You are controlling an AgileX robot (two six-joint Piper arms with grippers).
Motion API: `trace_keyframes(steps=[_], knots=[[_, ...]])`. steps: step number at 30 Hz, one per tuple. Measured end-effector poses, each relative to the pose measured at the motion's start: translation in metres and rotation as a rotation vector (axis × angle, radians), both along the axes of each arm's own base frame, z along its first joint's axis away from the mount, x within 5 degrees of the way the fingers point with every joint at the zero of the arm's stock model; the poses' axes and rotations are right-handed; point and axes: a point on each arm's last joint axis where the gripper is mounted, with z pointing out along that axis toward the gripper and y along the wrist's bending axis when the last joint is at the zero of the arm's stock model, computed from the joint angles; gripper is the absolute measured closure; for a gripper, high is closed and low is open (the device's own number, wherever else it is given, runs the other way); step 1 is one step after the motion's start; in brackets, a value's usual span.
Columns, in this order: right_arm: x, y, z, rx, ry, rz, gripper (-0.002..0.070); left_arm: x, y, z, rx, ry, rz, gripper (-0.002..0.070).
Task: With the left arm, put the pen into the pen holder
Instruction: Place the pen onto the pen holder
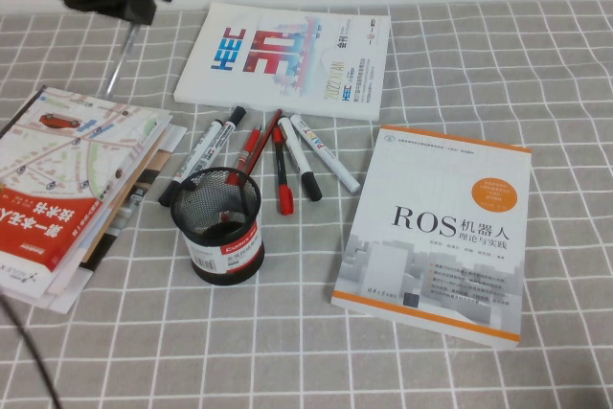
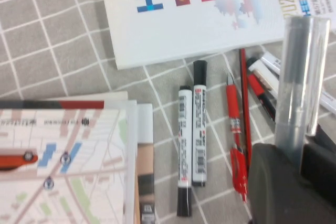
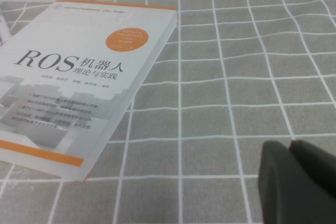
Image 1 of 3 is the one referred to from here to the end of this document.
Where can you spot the whiteboard marker black cap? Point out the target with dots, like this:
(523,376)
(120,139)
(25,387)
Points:
(211,141)

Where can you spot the red map cover book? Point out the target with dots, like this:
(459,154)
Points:
(57,150)

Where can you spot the brown photo cover booklet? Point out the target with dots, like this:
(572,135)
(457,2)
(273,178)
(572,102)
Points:
(143,179)

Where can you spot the grey checked tablecloth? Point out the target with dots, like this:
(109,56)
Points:
(431,375)

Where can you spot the white HEEC magazine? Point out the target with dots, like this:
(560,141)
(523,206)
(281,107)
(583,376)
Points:
(287,45)

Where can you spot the white PAINT marker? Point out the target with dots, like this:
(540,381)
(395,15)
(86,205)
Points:
(321,150)

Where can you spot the plain white marker black cap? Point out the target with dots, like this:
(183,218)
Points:
(293,145)

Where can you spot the white orange ROS book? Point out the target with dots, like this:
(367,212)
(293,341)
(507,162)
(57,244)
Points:
(431,246)

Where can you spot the black marker red cap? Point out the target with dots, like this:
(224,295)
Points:
(286,200)

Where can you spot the red gel pen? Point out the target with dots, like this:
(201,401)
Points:
(246,150)

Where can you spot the grey transparent pen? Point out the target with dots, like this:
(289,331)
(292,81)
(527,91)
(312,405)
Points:
(122,57)

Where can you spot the black mesh pen holder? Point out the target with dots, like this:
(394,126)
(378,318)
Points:
(225,260)

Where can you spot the white paper booklet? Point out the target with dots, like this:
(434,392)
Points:
(62,295)

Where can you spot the red black pencil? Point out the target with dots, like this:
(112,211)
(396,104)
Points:
(268,133)

